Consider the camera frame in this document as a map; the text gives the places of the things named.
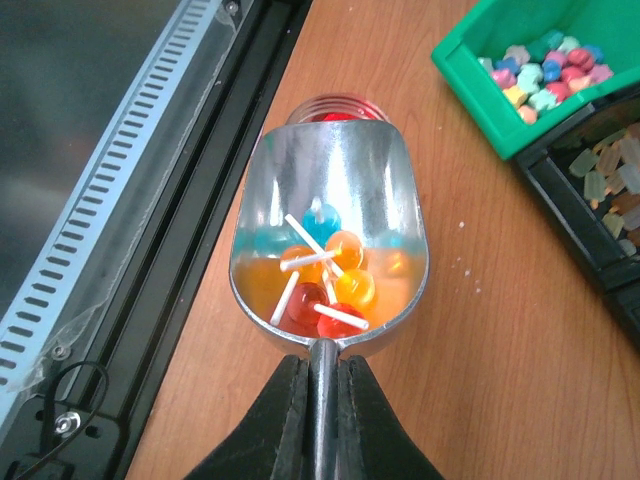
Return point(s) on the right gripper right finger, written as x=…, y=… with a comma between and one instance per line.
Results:
x=372, y=444

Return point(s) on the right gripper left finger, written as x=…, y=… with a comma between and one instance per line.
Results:
x=268, y=442

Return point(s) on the silver metal scoop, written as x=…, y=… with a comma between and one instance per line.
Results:
x=330, y=256

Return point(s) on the black bin with popsicle candies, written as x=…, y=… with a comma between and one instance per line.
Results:
x=585, y=174

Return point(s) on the green plastic candy bin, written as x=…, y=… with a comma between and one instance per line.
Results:
x=520, y=68

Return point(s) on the clear plastic jar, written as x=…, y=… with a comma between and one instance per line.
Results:
x=336, y=107

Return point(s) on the metal sheet panel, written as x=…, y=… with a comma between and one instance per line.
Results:
x=65, y=67

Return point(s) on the black aluminium frame rail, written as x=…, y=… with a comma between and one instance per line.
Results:
x=88, y=399

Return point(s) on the light blue slotted cable duct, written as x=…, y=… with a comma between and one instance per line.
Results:
x=46, y=288

